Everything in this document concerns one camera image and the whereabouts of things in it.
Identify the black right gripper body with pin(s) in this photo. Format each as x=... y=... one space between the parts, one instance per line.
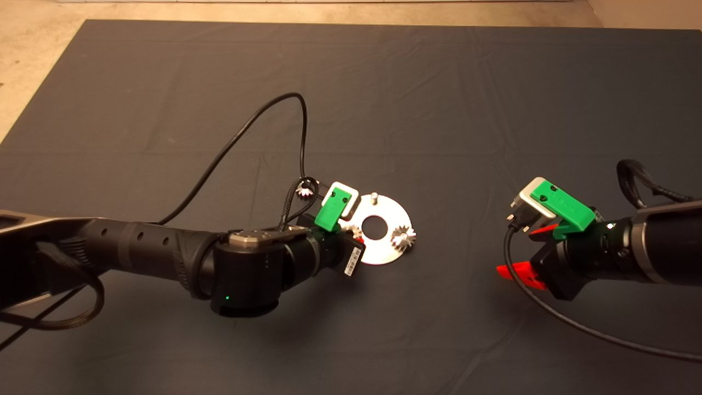
x=570 y=266

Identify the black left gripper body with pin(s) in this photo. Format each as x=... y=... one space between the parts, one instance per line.
x=334 y=252

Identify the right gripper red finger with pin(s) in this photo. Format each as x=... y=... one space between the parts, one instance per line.
x=521 y=274
x=544 y=229

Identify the small steel planetary gear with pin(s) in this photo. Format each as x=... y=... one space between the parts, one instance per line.
x=358 y=235
x=403 y=241
x=304 y=192

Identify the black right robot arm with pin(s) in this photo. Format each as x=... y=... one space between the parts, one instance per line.
x=663 y=247

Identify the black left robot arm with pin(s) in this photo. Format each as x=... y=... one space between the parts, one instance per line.
x=137 y=247

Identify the round metal carrier plate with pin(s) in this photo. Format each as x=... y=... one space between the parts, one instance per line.
x=389 y=211

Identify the dark grey table cloth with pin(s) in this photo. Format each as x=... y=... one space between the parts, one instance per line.
x=439 y=109

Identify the green right camera mount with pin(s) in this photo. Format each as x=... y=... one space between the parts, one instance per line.
x=567 y=208

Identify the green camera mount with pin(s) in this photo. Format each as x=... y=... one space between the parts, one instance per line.
x=332 y=211
x=567 y=208

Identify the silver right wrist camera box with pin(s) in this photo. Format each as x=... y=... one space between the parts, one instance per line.
x=527 y=197

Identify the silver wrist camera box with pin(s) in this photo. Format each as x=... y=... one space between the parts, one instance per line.
x=527 y=197
x=354 y=200

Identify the green left camera mount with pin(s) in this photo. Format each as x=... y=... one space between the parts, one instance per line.
x=332 y=211

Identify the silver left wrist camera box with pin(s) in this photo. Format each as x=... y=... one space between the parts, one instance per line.
x=354 y=200

